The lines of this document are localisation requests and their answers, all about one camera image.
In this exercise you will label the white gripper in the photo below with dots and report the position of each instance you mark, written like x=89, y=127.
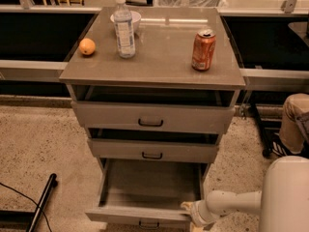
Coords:
x=197, y=211

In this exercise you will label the grey bottom drawer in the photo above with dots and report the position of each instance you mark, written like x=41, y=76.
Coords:
x=148, y=194

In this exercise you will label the grey drawer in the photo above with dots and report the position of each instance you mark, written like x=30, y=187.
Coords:
x=153, y=117
x=148, y=194
x=152, y=150

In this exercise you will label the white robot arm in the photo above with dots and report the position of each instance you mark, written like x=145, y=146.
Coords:
x=282, y=204

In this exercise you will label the grey middle drawer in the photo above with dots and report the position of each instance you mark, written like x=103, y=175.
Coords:
x=152, y=150

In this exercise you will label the grey top drawer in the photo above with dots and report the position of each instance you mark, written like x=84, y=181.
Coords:
x=153, y=117

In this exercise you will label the grey drawer cabinet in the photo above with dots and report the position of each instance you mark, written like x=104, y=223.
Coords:
x=160, y=72

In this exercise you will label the black wheeled stand leg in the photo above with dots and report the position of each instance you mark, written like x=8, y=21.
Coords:
x=262, y=131

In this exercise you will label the black white sneaker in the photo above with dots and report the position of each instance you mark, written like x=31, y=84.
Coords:
x=278, y=148

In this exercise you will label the person leg tan trousers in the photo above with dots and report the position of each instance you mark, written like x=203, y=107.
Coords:
x=294, y=106

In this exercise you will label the orange soda can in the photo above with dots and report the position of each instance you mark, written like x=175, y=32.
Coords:
x=203, y=49

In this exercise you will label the black stand leg left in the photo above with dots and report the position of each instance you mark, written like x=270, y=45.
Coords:
x=29, y=220

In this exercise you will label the orange fruit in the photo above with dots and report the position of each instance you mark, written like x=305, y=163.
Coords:
x=87, y=47

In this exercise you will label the clear plastic water bottle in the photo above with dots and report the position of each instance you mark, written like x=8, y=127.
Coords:
x=125, y=42

